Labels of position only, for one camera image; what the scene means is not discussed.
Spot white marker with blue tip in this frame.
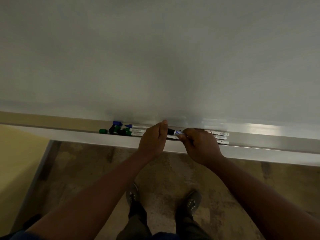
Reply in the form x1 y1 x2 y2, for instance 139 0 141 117
124 124 151 130

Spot person's right hand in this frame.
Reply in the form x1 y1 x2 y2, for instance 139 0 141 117
176 128 224 168

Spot person's grey shoe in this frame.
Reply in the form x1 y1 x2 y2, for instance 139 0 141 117
184 189 203 215
125 182 141 207

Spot person's left grey shoe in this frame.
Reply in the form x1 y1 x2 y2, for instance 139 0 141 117
125 182 141 207

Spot dark trousers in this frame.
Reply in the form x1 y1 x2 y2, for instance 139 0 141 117
116 202 212 240

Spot large white whiteboard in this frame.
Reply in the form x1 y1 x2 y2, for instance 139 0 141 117
0 0 320 133

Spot white marker with black cap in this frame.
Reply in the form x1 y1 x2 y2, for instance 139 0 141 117
167 128 230 137

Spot person's left forearm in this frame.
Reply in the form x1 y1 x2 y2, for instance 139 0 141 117
25 150 153 240

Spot aluminium marker tray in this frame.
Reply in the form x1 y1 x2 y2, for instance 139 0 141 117
0 111 320 167

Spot person's left hand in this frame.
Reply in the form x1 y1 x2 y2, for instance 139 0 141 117
138 119 169 162

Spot person's right grey shoe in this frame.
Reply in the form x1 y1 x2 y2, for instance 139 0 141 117
184 189 203 215

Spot blue shirt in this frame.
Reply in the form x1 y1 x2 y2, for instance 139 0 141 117
0 228 181 240

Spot person's right forearm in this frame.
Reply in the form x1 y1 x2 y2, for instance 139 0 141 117
206 155 320 240

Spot grey baseboard strip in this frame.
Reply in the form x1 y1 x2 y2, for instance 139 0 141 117
10 140 63 233

